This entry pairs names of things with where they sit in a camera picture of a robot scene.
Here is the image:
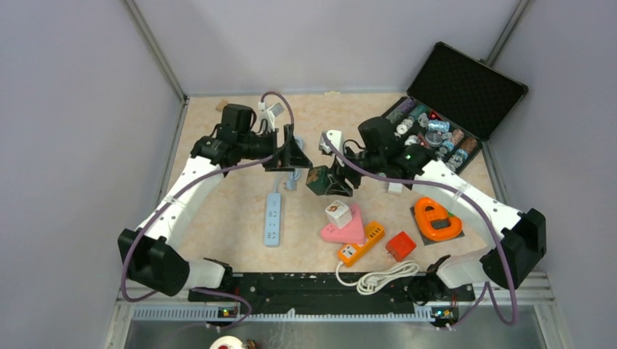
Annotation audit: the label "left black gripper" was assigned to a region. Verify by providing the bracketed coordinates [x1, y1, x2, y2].
[238, 124, 312, 172]

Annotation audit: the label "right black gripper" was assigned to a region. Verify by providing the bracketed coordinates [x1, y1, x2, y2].
[325, 145, 384, 197]

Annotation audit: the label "green cube socket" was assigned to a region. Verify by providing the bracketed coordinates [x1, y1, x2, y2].
[306, 165, 336, 196]

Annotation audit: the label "white cube socket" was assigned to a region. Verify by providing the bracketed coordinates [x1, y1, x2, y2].
[325, 199, 353, 229]

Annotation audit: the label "pink triangular power strip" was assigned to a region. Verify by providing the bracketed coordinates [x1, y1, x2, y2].
[320, 204, 367, 244]

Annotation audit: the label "orange power strip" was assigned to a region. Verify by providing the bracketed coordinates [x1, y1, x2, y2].
[336, 220, 386, 269]

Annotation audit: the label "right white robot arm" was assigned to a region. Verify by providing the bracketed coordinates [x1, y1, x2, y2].
[319, 117, 546, 300]

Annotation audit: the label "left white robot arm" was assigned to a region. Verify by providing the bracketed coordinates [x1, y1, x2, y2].
[118, 104, 312, 301]

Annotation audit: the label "white plug adapter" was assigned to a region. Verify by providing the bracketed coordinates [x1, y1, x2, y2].
[386, 182, 404, 195]

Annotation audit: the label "small wooden block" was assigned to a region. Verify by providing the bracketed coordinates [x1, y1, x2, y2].
[215, 100, 229, 111]

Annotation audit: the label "red cube socket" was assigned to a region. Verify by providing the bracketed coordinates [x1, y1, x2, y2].
[385, 231, 417, 262]

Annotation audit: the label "grey mat under toy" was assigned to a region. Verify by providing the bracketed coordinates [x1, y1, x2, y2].
[410, 198, 466, 247]

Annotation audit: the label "black open case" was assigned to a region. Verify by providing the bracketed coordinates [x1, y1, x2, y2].
[383, 42, 528, 174]

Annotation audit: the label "red white emergency button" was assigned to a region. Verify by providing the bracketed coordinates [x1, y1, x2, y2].
[210, 336, 249, 349]

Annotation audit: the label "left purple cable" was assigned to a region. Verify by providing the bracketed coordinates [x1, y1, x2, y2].
[119, 90, 296, 333]

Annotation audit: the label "purple cable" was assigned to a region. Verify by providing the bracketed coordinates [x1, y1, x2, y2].
[119, 90, 296, 333]
[321, 132, 520, 330]

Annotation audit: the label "blue power strip with cable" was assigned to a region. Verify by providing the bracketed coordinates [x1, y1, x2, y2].
[263, 137, 306, 249]

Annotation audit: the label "white coiled cable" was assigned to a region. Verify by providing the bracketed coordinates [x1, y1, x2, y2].
[334, 260, 421, 297]

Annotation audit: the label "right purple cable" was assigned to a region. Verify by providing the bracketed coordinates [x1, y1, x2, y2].
[321, 132, 520, 330]

